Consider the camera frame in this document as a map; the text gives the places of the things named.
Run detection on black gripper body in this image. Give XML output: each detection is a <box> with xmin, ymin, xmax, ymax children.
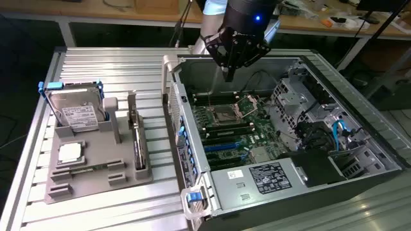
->
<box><xmin>220</xmin><ymin>0</ymin><xmax>280</xmax><ymax>41</ymax></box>

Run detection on black RAM slot row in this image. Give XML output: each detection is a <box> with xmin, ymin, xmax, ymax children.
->
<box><xmin>199</xmin><ymin>121</ymin><xmax>256</xmax><ymax>140</ymax></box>
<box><xmin>192</xmin><ymin>92</ymin><xmax>240</xmax><ymax>106</ymax></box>

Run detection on grey metal drive cage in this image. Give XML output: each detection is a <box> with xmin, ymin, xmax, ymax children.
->
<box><xmin>269</xmin><ymin>77</ymin><xmax>319</xmax><ymax>126</ymax></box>

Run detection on metal socket cover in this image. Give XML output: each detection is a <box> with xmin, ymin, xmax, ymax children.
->
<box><xmin>233</xmin><ymin>95</ymin><xmax>261</xmax><ymax>116</ymax></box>

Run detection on CPU socket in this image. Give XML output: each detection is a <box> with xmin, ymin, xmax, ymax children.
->
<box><xmin>213</xmin><ymin>105</ymin><xmax>240</xmax><ymax>125</ymax></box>

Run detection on white and black gadget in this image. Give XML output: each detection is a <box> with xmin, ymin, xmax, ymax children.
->
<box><xmin>320</xmin><ymin>16</ymin><xmax>367</xmax><ymax>30</ymax></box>

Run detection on green motherboard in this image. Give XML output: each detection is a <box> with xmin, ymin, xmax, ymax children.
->
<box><xmin>188</xmin><ymin>90</ymin><xmax>291</xmax><ymax>169</ymax></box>

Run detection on black pole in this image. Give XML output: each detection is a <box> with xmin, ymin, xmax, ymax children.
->
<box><xmin>371</xmin><ymin>0</ymin><xmax>408</xmax><ymax>40</ymax></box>

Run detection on blue expansion slot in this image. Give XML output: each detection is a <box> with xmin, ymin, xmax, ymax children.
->
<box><xmin>204</xmin><ymin>141</ymin><xmax>240</xmax><ymax>153</ymax></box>

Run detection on black monitor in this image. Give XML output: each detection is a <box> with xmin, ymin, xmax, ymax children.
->
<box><xmin>355</xmin><ymin>0</ymin><xmax>411</xmax><ymax>24</ymax></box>

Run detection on silver chipset heatsink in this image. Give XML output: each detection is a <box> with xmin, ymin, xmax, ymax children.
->
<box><xmin>249</xmin><ymin>147</ymin><xmax>271</xmax><ymax>163</ymax></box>

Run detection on blue slot retainer strip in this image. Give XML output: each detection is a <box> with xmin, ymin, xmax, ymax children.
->
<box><xmin>177</xmin><ymin>117</ymin><xmax>197</xmax><ymax>180</ymax></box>

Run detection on black equipment box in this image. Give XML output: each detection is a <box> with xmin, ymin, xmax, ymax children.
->
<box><xmin>369</xmin><ymin>78</ymin><xmax>411</xmax><ymax>110</ymax></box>

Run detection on black expansion slot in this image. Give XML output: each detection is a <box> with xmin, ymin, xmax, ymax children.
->
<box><xmin>207</xmin><ymin>155</ymin><xmax>244</xmax><ymax>167</ymax></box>

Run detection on silver hard disk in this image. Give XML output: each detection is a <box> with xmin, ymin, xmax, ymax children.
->
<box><xmin>48</xmin><ymin>88</ymin><xmax>105</xmax><ymax>132</ymax></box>

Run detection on blue disk caddy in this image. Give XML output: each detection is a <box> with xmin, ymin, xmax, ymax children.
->
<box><xmin>37</xmin><ymin>80</ymin><xmax>105</xmax><ymax>128</ymax></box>

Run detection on black plastic shroud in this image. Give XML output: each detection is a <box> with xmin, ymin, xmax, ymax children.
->
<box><xmin>291</xmin><ymin>151</ymin><xmax>348</xmax><ymax>188</ymax></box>

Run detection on grey perforated disk bay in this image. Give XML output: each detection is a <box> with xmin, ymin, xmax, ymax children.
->
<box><xmin>327</xmin><ymin>144</ymin><xmax>387</xmax><ymax>180</ymax></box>

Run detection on grey plastic parts rack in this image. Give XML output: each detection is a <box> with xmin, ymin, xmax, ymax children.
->
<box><xmin>42</xmin><ymin>97</ymin><xmax>155</xmax><ymax>205</ymax></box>

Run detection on grey power supply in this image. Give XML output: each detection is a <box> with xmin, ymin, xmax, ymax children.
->
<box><xmin>209</xmin><ymin>157</ymin><xmax>309</xmax><ymax>211</ymax></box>

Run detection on silver CPU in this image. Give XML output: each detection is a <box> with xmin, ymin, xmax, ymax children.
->
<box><xmin>57</xmin><ymin>143</ymin><xmax>83</xmax><ymax>163</ymax></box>

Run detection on green RAM stick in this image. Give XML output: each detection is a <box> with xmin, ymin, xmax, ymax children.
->
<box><xmin>68</xmin><ymin>163</ymin><xmax>111</xmax><ymax>173</ymax></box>

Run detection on blue case latch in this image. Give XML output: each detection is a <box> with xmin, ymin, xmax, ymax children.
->
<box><xmin>185</xmin><ymin>192</ymin><xmax>201</xmax><ymax>204</ymax></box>

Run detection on black and grey PC case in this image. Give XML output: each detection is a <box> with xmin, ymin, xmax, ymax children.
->
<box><xmin>160</xmin><ymin>53</ymin><xmax>411</xmax><ymax>231</ymax></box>

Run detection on black hanging cable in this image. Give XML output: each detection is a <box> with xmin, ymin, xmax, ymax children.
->
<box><xmin>169</xmin><ymin>0</ymin><xmax>193</xmax><ymax>48</ymax></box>

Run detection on black looped wire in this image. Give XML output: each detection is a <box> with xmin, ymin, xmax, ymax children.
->
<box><xmin>241</xmin><ymin>70</ymin><xmax>279</xmax><ymax>96</ymax></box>

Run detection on wooden desk with grey frame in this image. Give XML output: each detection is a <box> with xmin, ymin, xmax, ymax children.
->
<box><xmin>0</xmin><ymin>0</ymin><xmax>411</xmax><ymax>71</ymax></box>

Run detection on black wire bundle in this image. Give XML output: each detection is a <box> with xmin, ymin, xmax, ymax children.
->
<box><xmin>293</xmin><ymin>122</ymin><xmax>335</xmax><ymax>150</ymax></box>

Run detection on blue wire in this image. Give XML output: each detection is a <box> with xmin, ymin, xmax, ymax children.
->
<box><xmin>331</xmin><ymin>119</ymin><xmax>349</xmax><ymax>151</ymax></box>

